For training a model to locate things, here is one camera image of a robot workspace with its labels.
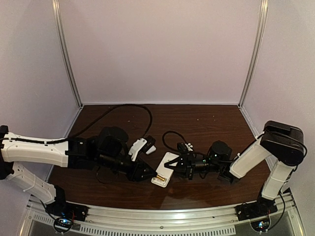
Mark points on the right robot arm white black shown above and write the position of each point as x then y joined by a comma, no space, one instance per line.
281,141

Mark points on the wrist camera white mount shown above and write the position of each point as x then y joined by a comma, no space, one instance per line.
141,145
184,148

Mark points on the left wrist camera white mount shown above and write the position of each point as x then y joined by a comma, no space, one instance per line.
141,145

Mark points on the front aluminium rail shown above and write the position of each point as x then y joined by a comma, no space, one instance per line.
212,221

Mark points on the white battery cover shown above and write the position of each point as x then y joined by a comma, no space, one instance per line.
150,150

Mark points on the white remote control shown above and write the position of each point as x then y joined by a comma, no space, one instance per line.
164,172

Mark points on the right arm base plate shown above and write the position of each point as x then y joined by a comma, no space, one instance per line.
253,210

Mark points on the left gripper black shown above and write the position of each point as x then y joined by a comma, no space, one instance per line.
134,171

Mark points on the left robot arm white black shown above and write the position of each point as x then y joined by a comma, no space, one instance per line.
107,149

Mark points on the aluminium frame post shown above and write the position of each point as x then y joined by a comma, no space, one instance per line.
262,18
64,52

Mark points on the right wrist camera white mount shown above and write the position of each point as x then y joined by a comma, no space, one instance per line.
184,148

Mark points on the left aluminium frame post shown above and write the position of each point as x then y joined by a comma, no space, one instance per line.
64,52

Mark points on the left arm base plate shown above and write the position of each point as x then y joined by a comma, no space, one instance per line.
68,210

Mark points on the right aluminium frame post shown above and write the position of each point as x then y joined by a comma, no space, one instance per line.
262,18

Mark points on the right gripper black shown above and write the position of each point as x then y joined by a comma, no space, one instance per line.
187,167

